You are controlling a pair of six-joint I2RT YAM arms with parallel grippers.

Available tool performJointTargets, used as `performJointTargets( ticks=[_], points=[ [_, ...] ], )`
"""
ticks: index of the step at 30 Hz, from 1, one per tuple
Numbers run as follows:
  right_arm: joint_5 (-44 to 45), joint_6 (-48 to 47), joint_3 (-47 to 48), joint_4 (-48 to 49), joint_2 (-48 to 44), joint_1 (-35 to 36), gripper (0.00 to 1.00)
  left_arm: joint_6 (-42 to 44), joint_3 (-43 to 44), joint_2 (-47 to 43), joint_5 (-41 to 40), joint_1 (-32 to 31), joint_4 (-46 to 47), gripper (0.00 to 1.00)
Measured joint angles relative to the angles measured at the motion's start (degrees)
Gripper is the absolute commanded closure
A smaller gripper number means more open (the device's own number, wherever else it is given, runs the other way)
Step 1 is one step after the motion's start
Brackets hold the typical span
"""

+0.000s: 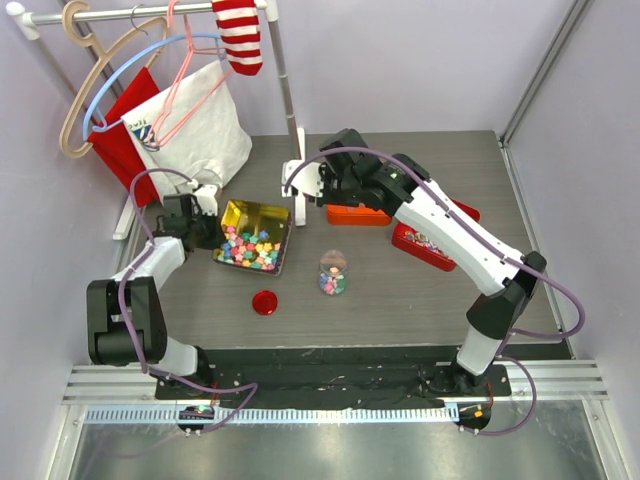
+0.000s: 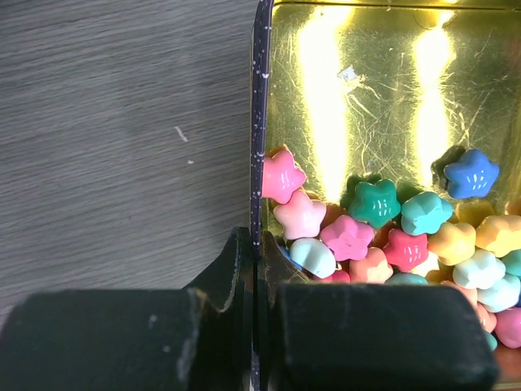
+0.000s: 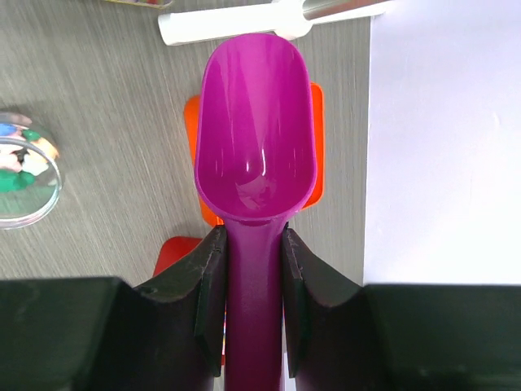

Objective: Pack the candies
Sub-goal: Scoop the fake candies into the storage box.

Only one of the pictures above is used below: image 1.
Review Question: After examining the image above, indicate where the purple cable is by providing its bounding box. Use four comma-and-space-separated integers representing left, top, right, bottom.
117, 167, 259, 434
287, 147, 586, 436

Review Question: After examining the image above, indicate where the white cloth bag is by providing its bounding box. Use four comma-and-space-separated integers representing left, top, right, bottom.
122, 60, 252, 197

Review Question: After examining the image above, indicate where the red lollipop box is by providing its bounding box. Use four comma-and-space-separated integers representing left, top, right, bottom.
391, 217, 457, 272

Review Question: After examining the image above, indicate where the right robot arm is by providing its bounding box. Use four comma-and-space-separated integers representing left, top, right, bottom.
318, 129, 546, 395

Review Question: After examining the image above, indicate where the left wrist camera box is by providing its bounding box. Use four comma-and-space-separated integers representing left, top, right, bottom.
187, 179, 219, 216

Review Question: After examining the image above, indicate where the clear plastic jar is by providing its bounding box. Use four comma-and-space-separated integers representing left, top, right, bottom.
318, 250, 348, 296

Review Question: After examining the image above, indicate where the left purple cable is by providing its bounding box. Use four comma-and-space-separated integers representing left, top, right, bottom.
117, 167, 259, 434

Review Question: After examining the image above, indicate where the aluminium rail frame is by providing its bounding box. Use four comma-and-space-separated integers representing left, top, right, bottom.
55, 360, 626, 479

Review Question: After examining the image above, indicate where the orange candy box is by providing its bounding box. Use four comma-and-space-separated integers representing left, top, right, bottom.
327, 205, 392, 226

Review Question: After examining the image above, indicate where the pink wire hanger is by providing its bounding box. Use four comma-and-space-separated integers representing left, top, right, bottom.
145, 14, 228, 148

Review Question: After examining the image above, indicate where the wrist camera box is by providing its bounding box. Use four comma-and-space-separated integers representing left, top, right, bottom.
281, 160, 324, 198
187, 179, 219, 216

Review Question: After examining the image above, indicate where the white clothes rack stand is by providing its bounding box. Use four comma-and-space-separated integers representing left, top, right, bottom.
5, 0, 307, 241

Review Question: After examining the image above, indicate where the gold tin of star candies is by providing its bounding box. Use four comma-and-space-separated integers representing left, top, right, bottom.
212, 199, 293, 276

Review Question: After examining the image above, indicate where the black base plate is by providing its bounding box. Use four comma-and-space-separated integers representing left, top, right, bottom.
154, 344, 511, 409

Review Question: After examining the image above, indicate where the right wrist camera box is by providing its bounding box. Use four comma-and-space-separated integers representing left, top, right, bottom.
281, 160, 324, 198

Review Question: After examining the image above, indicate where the red white striped sock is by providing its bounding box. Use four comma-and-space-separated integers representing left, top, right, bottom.
211, 0, 263, 76

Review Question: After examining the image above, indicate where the red jar lid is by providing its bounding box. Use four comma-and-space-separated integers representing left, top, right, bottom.
252, 290, 278, 316

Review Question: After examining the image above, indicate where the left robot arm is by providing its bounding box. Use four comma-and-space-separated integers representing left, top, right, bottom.
86, 187, 224, 399

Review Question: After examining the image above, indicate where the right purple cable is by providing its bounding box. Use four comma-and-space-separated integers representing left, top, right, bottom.
287, 147, 586, 436

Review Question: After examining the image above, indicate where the blue clothes hanger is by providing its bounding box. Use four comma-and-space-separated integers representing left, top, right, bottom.
82, 31, 226, 136

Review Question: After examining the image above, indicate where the wooden clothes hanger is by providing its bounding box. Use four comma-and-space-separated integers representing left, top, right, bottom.
59, 1, 168, 159

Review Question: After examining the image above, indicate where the red cloth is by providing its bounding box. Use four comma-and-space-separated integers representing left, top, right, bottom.
88, 67, 159, 207

